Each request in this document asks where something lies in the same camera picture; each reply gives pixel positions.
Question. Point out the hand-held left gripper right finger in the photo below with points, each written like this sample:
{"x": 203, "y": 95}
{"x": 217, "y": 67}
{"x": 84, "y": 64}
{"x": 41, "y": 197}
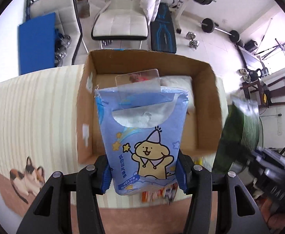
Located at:
{"x": 182, "y": 180}

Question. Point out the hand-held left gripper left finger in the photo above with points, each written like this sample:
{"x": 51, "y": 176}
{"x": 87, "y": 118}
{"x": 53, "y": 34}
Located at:
{"x": 106, "y": 178}

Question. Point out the blue cartoon tissue pack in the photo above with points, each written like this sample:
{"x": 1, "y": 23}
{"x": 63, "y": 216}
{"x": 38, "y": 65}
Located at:
{"x": 147, "y": 148}

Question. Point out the green packet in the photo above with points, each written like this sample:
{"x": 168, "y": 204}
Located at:
{"x": 232, "y": 136}

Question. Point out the cardboard box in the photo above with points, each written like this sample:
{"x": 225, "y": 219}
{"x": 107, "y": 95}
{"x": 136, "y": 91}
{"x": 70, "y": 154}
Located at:
{"x": 206, "y": 97}

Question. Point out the white soft packet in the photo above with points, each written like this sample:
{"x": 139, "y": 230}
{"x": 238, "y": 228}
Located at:
{"x": 179, "y": 84}

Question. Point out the round glass table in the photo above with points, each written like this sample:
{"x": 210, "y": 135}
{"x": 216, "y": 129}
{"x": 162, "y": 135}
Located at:
{"x": 251, "y": 165}

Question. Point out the orange snack packet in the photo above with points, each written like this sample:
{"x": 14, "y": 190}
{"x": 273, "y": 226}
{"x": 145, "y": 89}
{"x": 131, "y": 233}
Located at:
{"x": 157, "y": 195}

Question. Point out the dark wooden chair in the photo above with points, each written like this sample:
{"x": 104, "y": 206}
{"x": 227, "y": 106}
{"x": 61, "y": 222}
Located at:
{"x": 274, "y": 90}

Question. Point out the striped cat print blanket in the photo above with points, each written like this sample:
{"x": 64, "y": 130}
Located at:
{"x": 35, "y": 117}

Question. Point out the clear plastic packet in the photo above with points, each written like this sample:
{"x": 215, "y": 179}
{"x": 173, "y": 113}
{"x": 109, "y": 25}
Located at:
{"x": 137, "y": 78}

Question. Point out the pile of chrome dumbbells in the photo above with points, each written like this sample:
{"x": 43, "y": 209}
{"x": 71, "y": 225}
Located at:
{"x": 62, "y": 48}

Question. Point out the chrome dumbbell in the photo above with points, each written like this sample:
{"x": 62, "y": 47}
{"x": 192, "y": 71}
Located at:
{"x": 193, "y": 40}

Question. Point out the blue folded mat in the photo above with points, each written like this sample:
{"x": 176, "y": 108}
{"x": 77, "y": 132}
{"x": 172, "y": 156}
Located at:
{"x": 36, "y": 46}

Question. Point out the black blue massage mat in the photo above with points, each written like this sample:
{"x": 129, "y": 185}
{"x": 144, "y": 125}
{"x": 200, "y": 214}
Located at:
{"x": 163, "y": 31}

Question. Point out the barbell with small plates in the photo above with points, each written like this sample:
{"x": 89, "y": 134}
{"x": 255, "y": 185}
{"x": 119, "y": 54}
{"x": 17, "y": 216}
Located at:
{"x": 220, "y": 29}

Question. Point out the white armchair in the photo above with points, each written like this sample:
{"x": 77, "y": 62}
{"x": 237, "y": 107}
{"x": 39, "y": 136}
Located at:
{"x": 120, "y": 22}

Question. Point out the white weight bench rack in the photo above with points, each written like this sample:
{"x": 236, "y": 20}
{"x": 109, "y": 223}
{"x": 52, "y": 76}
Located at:
{"x": 182, "y": 7}

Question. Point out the white chair black frame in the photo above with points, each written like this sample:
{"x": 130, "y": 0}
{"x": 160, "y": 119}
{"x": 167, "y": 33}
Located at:
{"x": 66, "y": 12}

